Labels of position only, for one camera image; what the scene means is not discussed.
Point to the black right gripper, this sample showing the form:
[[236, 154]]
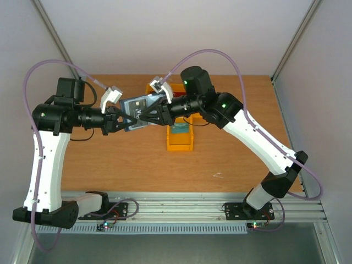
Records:
[[165, 114]]

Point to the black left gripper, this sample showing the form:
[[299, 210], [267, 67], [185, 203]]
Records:
[[111, 116]]

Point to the blue card holder wallet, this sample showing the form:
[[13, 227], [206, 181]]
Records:
[[151, 98]]

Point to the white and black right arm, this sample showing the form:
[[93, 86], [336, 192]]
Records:
[[226, 112]]

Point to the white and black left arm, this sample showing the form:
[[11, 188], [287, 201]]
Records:
[[54, 121]]

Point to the teal credit card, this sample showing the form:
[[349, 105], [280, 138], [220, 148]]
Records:
[[179, 128]]

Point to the orange bin back left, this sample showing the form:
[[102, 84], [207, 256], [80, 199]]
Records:
[[148, 90]]

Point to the orange bin back middle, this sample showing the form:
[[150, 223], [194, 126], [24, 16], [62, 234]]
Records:
[[178, 90]]

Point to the left controller board with LEDs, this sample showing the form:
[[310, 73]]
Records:
[[104, 226]]

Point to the controller board with leds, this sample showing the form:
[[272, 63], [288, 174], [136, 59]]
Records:
[[256, 225], [104, 226]]

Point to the right controller board with LEDs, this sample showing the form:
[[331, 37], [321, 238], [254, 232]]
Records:
[[256, 225]]

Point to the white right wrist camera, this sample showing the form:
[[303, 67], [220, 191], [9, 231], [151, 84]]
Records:
[[159, 86]]

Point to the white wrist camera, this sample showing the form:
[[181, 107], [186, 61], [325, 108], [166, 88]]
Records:
[[112, 94], [159, 86]]

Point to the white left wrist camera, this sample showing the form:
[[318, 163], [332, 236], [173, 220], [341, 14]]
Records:
[[112, 94]]

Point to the aluminium rail frame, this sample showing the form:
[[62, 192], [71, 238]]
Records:
[[206, 207]]

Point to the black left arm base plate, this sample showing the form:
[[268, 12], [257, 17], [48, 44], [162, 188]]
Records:
[[120, 210]]

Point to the grey slotted cable duct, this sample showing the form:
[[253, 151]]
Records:
[[158, 228]]

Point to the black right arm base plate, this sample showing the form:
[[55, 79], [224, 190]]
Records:
[[237, 211]]

